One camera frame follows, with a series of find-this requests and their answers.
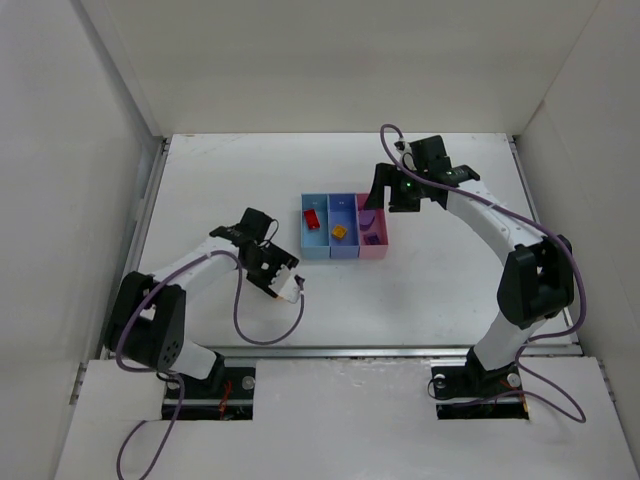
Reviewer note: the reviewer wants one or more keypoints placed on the red lego piece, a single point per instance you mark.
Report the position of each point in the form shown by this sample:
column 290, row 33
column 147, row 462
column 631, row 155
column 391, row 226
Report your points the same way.
column 311, row 219

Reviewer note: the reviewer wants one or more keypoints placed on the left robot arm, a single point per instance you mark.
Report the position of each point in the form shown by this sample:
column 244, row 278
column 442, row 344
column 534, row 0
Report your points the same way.
column 147, row 328

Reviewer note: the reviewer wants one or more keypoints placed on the aluminium rail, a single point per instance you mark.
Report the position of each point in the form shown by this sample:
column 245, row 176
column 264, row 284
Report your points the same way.
column 342, row 352

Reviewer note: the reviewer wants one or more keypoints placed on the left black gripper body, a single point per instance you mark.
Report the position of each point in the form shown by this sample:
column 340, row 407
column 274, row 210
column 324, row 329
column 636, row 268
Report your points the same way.
column 273, row 265

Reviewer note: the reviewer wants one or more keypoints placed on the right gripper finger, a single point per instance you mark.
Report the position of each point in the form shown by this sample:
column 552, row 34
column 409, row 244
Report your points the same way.
column 384, row 177
column 405, row 197

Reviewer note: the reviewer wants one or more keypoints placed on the light blue container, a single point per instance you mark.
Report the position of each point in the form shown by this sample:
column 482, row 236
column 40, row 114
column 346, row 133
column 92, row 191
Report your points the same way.
column 315, row 244

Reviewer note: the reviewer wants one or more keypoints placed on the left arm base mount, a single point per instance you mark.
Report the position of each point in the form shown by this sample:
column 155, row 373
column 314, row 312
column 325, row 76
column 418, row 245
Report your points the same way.
column 229, row 399

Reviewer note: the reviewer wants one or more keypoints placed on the pink container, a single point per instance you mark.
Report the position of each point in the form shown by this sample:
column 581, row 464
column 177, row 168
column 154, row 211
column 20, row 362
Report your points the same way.
column 376, row 252

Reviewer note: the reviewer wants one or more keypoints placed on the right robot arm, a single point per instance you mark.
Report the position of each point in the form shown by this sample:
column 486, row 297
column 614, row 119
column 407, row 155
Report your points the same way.
column 537, row 281

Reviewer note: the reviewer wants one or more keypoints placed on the yellow lego piece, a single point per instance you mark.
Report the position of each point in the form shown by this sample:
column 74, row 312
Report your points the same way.
column 339, row 232

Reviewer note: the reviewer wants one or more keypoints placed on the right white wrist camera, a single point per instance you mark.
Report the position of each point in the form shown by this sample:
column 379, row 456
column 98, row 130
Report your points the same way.
column 402, row 146

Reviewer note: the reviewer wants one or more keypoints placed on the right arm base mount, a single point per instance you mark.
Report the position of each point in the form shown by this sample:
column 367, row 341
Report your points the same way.
column 464, row 394

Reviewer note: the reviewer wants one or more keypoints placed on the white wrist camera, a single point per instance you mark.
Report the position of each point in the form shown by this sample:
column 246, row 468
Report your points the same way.
column 402, row 146
column 288, row 285

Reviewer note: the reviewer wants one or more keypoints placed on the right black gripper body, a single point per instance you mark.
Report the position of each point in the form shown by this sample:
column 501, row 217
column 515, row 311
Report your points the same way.
column 392, row 181

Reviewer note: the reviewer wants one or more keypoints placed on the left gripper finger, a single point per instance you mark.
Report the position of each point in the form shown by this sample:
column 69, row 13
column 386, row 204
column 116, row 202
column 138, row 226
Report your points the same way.
column 282, row 258
column 264, row 283

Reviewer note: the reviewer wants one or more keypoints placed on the small purple lego brick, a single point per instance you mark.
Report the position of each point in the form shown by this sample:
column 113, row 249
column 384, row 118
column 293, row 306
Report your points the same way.
column 372, row 239

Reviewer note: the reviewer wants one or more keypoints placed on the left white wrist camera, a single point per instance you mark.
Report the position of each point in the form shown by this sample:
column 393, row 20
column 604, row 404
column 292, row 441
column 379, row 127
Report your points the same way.
column 288, row 285

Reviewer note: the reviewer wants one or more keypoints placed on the purple lego piece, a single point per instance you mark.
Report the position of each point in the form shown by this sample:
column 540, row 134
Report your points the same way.
column 367, row 219

